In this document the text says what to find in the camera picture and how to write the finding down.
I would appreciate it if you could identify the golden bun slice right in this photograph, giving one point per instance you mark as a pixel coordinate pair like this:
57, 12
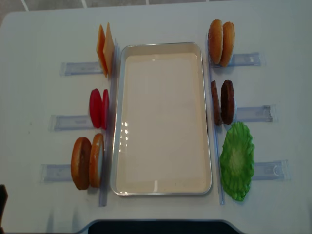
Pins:
228, 43

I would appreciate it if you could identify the bun slice white face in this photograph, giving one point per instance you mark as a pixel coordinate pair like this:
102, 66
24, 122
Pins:
96, 160

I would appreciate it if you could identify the green lettuce leaf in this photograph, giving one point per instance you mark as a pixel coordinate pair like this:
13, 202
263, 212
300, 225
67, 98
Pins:
237, 161

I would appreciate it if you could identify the red tomato slice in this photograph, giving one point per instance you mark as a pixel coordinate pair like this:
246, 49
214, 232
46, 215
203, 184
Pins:
105, 109
95, 103

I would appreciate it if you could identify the clear lettuce holder rail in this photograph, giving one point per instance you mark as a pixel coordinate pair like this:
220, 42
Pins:
276, 170

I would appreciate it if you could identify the clear patty holder rail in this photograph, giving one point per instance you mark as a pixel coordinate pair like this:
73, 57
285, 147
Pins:
265, 113

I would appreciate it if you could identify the dark object left edge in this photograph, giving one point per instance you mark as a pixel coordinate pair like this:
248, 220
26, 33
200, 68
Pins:
3, 199

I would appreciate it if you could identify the dark brown meat patty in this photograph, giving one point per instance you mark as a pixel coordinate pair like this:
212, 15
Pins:
227, 102

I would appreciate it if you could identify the brown bun slice outer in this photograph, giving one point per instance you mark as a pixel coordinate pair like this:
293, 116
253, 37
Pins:
80, 163

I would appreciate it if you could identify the golden bun slice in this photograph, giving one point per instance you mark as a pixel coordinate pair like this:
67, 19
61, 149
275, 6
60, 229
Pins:
215, 40
228, 43

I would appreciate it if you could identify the clear bun holder rail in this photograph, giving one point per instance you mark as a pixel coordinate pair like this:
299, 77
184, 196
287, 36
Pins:
51, 173
247, 59

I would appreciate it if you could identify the golden bun slice left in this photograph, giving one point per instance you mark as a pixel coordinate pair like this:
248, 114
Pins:
215, 40

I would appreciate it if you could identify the clear left bun holder rail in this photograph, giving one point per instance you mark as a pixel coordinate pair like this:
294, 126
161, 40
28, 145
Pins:
51, 173

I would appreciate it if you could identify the white metal baking tray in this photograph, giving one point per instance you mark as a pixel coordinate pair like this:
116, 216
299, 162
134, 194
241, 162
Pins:
161, 141

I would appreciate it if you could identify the thin brown meat patty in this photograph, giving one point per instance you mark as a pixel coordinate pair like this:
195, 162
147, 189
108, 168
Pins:
216, 107

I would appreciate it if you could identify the orange cheese slice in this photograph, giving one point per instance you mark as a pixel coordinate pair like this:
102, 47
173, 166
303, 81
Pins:
99, 50

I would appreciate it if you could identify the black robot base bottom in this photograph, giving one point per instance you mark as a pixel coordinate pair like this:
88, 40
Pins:
161, 227

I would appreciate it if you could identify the clear tomato holder rail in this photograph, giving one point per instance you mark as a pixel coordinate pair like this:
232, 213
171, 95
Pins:
66, 123

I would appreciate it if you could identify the left red tomato slice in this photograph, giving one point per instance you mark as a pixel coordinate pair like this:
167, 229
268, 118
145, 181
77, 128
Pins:
95, 103

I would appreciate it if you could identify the right red tomato slice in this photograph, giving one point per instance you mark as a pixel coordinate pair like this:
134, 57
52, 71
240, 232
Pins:
105, 109

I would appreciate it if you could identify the clear right bun holder rail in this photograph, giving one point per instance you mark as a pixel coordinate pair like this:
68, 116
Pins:
247, 59

